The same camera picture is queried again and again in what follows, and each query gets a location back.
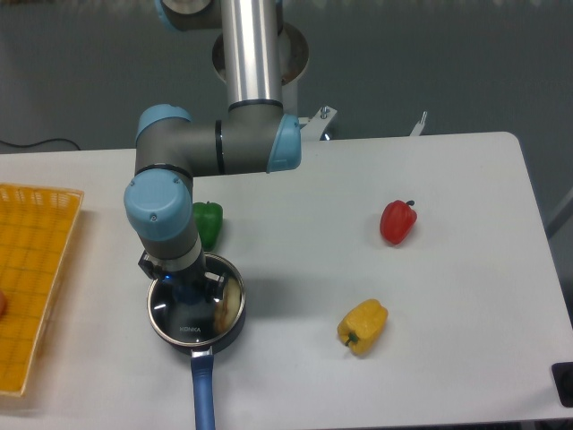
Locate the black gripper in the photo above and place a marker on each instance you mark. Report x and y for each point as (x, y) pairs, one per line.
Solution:
(186, 273)

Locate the glass pot lid blue knob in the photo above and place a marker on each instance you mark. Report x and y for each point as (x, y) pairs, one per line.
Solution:
(195, 304)

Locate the yellow bell pepper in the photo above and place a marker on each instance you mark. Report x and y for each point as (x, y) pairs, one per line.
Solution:
(362, 326)

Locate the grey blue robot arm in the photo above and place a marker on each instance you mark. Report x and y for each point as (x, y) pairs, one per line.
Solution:
(171, 150)

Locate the toy bread pastry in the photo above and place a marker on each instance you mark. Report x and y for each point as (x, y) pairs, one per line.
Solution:
(227, 308)

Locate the green bell pepper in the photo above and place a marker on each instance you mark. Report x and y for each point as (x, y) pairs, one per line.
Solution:
(208, 217)

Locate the yellow plastic basket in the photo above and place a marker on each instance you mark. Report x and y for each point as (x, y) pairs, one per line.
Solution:
(37, 224)

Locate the red bell pepper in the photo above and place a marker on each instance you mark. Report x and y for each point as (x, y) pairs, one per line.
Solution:
(397, 220)

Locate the black object at table edge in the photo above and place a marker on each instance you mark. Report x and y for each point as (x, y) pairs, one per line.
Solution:
(563, 378)

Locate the white metal base frame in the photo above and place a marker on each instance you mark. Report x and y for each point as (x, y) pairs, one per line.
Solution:
(316, 128)

